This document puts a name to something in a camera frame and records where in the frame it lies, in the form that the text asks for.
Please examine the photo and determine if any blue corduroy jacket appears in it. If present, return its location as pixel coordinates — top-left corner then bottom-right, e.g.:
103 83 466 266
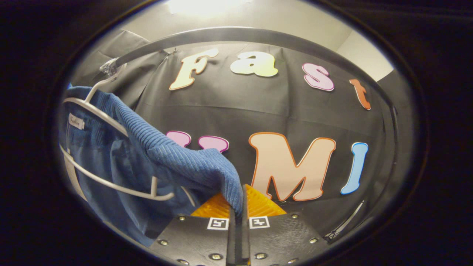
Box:
59 86 244 247

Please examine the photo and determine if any white clothes hanger with tape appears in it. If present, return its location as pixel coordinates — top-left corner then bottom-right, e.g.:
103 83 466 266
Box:
59 62 197 207

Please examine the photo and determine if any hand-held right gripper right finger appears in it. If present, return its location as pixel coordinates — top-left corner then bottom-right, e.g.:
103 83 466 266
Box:
241 184 330 266

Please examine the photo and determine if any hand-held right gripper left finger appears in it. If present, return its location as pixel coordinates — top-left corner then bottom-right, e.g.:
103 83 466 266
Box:
150 191 240 266

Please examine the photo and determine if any ceiling light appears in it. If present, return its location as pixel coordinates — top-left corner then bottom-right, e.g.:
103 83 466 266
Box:
166 0 255 16

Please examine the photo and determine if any black backdrop cloth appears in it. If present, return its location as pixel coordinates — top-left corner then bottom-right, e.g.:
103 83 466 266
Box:
70 30 411 241

